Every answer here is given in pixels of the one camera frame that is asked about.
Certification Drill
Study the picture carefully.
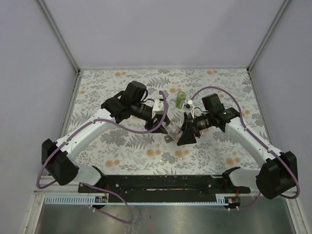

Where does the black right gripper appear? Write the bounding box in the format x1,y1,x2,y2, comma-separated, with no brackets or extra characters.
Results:
176,112,213,146

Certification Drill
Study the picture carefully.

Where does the green pill bottle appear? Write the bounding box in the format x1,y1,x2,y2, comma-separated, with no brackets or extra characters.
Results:
175,98,185,109

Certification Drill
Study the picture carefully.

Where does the grey weekly pill organizer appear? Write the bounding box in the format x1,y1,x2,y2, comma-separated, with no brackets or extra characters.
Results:
164,136,174,143

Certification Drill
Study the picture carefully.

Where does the green bottle cap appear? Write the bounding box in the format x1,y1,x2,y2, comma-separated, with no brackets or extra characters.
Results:
176,91,186,100

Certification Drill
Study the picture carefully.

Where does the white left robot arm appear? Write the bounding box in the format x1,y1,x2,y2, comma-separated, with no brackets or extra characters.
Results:
36,81,169,193

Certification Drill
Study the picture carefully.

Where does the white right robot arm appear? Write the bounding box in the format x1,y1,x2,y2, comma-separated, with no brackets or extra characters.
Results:
177,94,300,199

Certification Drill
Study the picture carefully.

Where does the floral table mat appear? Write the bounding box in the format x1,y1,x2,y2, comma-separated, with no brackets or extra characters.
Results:
65,69,267,175

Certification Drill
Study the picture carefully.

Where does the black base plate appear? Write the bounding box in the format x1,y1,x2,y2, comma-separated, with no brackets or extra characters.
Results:
78,174,251,203

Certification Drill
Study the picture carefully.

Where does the white cable duct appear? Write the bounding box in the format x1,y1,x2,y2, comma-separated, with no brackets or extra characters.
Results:
45,191,228,206

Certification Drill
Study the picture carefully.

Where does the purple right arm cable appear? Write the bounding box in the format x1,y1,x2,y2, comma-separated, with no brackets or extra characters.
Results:
191,86,300,212

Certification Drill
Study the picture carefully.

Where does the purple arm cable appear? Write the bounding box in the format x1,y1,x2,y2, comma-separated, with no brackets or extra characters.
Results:
191,86,300,212
36,90,169,224

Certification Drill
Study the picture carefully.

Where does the aluminium frame rail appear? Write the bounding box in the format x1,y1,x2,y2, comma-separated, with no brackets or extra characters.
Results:
34,175,81,195

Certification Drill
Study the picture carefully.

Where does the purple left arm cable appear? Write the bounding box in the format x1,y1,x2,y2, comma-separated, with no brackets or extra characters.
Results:
36,90,169,224

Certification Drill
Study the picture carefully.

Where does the left aluminium corner post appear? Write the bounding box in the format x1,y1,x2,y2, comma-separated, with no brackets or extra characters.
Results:
36,0,81,74

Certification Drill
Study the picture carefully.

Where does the aluminium corner post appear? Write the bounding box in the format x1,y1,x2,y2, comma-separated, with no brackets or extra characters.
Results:
247,0,292,74
36,0,81,74

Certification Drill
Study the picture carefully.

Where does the right aluminium corner post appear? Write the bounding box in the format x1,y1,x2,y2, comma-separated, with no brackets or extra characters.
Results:
247,0,292,74

